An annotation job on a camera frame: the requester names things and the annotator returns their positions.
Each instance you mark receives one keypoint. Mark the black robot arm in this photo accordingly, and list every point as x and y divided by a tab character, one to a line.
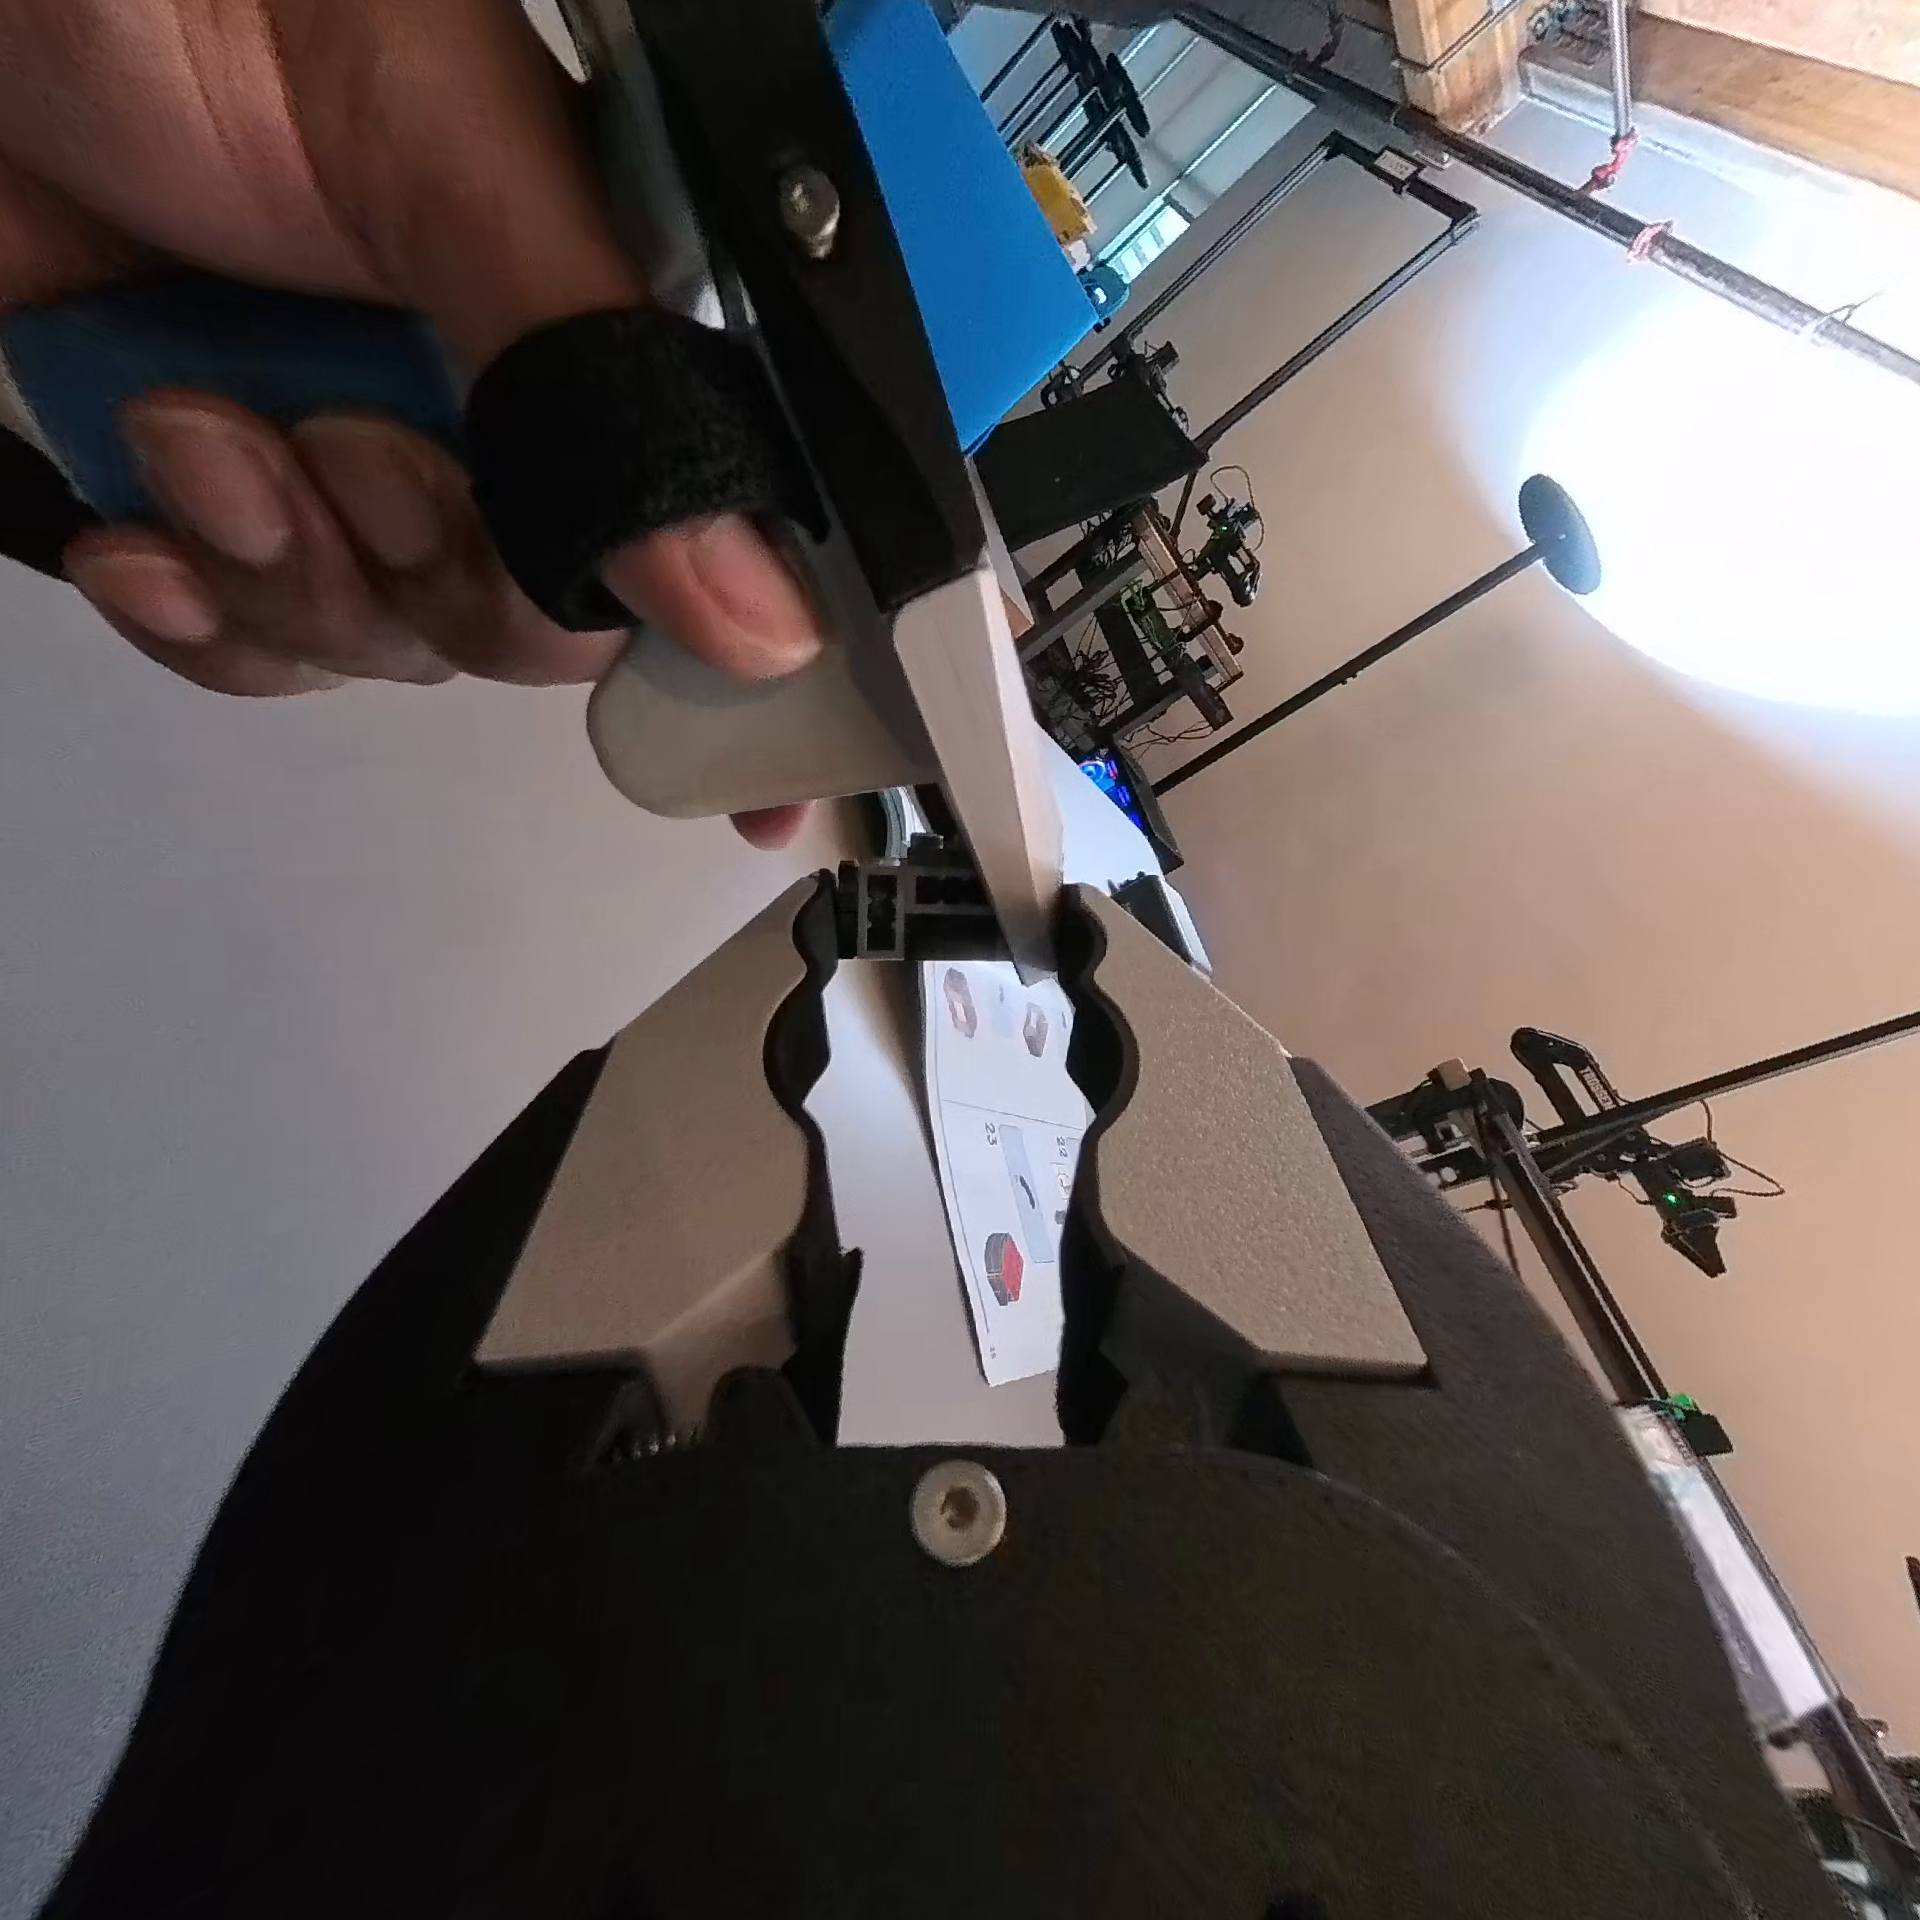
1621	1127
1231	534

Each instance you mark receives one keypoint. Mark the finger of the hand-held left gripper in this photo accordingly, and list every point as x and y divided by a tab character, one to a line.
991	751

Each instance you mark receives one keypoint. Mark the wooden post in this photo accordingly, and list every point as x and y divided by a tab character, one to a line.
1464	61

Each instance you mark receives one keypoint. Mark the black vertical pipe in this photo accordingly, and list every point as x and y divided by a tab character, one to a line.
1577	210

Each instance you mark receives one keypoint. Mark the red grey brick model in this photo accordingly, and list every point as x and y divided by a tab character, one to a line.
916	909

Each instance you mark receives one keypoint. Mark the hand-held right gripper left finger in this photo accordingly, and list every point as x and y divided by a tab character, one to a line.
661	1202

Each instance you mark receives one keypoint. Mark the black metal frame stand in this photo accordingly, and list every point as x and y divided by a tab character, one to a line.
1351	299

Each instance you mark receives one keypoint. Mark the aluminium frame rail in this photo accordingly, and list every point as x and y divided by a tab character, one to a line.
1726	1499

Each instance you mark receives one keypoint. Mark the row of black stools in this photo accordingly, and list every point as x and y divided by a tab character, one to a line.
1096	91

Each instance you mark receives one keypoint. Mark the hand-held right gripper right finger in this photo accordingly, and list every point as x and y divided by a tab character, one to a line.
1247	1202

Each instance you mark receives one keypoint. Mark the computer with coloured lights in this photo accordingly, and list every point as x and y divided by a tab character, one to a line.
1133	803

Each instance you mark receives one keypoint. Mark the blue felt desk divider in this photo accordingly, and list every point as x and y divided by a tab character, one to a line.
959	225

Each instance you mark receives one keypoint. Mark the black monitor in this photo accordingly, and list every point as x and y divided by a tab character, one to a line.
1096	467

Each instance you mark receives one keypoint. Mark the yellow object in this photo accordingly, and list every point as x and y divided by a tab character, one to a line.
1059	196

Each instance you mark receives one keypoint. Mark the person's left hand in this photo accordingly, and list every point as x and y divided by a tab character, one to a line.
301	150

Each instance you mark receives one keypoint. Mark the brick instruction booklet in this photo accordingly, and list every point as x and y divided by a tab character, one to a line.
1005	1202

